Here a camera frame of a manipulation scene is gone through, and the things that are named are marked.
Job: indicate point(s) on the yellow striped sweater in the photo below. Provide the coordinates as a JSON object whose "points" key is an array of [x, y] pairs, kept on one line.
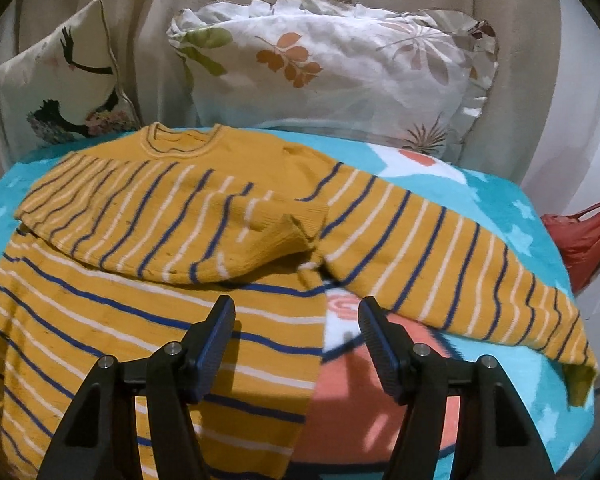
{"points": [[130, 210]]}

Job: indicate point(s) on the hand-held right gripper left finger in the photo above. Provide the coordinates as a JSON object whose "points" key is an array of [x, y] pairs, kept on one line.
{"points": [[214, 347]]}

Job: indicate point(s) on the floral bedsheet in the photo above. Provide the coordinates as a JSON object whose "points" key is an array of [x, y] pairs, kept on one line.
{"points": [[340, 85]]}

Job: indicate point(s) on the bird print cushion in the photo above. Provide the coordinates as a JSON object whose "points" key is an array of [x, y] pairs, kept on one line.
{"points": [[65, 75]]}

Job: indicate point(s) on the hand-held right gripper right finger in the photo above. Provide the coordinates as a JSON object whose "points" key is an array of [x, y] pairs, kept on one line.
{"points": [[381, 350]]}

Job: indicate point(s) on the turquoise cartoon blanket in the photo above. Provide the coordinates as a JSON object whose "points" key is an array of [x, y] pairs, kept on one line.
{"points": [[530, 380]]}

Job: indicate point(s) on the red plastic bag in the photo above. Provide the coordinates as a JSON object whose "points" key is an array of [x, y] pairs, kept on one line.
{"points": [[580, 240]]}

